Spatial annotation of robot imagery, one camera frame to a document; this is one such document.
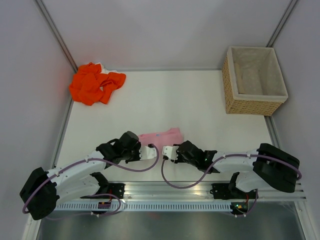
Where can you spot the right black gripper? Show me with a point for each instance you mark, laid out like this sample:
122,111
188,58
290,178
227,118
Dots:
178,160

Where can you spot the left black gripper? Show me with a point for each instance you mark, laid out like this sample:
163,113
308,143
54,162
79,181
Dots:
137,146

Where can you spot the pink t-shirt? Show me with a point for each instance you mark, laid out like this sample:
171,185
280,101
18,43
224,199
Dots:
160,139

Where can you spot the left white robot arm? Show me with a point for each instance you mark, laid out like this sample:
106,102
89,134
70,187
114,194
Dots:
44,190

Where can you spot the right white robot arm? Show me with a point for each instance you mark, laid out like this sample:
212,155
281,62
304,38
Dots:
266,166

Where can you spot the orange t-shirt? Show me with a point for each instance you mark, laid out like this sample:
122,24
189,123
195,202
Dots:
90,86

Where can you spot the white t-shirt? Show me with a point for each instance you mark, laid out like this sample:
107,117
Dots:
104,70

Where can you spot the wicker basket with liner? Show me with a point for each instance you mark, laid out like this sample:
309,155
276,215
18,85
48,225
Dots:
252,81

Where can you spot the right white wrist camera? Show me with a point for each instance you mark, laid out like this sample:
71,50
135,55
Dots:
170,152

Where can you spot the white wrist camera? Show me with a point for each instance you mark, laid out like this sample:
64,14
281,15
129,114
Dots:
170,152
147,152

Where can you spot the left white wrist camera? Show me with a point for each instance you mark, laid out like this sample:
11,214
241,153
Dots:
147,152

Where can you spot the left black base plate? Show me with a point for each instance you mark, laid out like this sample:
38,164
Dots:
117,189

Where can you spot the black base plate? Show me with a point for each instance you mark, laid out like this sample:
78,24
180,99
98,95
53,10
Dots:
117,189
227,191

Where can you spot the aluminium front rail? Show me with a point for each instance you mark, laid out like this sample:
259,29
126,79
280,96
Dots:
161,191

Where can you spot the white slotted cable duct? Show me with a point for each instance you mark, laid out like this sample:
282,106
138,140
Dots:
146,206

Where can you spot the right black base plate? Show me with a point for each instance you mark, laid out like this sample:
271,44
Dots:
227,191

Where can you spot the back table edge rail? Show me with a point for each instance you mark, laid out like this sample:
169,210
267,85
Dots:
152,69

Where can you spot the right table side rail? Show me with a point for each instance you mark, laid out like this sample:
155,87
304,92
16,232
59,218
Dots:
272,131

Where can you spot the left corner aluminium post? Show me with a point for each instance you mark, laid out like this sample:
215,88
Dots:
56,33

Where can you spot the corner aluminium post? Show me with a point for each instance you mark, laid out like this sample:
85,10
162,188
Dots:
282,22
56,33

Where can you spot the right corner aluminium post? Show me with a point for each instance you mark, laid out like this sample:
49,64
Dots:
282,22

